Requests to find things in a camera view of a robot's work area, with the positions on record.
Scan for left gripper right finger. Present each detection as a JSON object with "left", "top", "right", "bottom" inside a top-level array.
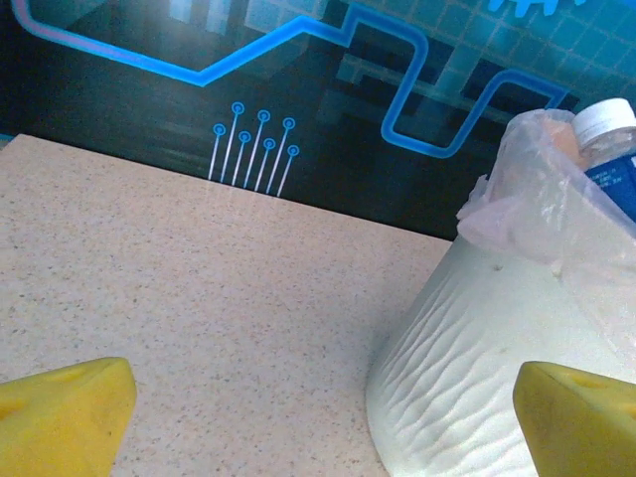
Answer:
[{"left": 513, "top": 361, "right": 636, "bottom": 477}]

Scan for water bottle dark blue label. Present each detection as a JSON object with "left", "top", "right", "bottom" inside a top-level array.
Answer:
[{"left": 570, "top": 97, "right": 636, "bottom": 225}]

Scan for white textured bin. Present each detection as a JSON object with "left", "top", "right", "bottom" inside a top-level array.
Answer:
[{"left": 365, "top": 238, "right": 636, "bottom": 477}]

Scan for clear plastic bin liner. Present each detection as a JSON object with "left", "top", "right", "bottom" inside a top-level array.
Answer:
[{"left": 455, "top": 106, "right": 636, "bottom": 359}]

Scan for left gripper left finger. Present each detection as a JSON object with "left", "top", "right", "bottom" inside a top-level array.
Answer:
[{"left": 0, "top": 356, "right": 138, "bottom": 477}]

